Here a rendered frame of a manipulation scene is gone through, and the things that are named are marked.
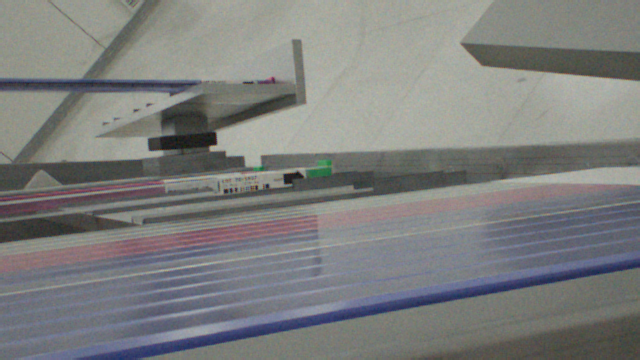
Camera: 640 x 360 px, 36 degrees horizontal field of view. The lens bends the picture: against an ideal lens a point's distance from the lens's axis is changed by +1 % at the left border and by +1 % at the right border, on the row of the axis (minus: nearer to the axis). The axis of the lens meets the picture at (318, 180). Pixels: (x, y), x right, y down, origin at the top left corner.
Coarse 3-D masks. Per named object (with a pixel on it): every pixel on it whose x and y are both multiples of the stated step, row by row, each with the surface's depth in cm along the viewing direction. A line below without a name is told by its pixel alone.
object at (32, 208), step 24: (312, 168) 64; (96, 192) 59; (120, 192) 59; (144, 192) 60; (168, 192) 60; (192, 192) 61; (216, 192) 62; (0, 216) 56; (24, 216) 57; (48, 216) 57
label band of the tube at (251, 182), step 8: (296, 168) 64; (304, 168) 64; (224, 176) 63; (232, 176) 62; (240, 176) 62; (248, 176) 63; (256, 176) 63; (264, 176) 63; (272, 176) 63; (280, 176) 63; (288, 176) 64; (296, 176) 64; (304, 176) 64; (224, 184) 62; (232, 184) 62; (240, 184) 62; (248, 184) 63; (256, 184) 63; (264, 184) 63; (272, 184) 63; (280, 184) 63; (288, 184) 64; (224, 192) 62; (232, 192) 62; (240, 192) 62
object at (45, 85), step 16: (0, 80) 87; (16, 80) 88; (32, 80) 88; (48, 80) 89; (64, 80) 90; (80, 80) 90; (96, 80) 91; (112, 80) 92; (128, 80) 92; (144, 80) 93; (160, 80) 94; (176, 80) 95; (192, 80) 96
